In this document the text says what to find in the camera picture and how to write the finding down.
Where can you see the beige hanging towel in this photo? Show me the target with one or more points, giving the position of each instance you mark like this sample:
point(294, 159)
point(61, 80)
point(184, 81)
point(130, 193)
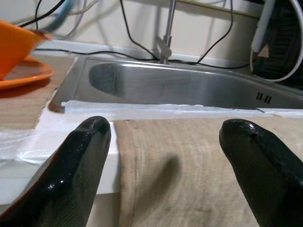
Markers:
point(177, 189)

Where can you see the stainless steel sink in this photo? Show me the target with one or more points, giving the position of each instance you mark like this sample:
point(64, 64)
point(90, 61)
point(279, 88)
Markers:
point(165, 87)

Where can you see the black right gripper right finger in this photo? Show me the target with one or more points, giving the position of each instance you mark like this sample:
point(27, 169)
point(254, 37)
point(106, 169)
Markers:
point(267, 175)

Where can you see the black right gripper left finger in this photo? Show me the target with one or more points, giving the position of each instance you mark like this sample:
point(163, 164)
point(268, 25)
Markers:
point(64, 179)

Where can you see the black kitchen appliance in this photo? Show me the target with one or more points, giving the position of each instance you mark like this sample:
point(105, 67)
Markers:
point(279, 47)

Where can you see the steel faucet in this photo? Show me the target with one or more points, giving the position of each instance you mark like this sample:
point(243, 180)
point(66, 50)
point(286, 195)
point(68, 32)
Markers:
point(168, 28)

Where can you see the beige woven placemat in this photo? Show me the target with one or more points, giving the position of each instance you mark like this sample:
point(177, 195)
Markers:
point(23, 108)

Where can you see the orange plastic bowl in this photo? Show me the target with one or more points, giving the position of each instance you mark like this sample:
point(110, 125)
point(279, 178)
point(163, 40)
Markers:
point(14, 52)

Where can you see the orange plastic plate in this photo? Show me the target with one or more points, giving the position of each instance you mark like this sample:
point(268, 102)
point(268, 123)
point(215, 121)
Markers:
point(28, 78)

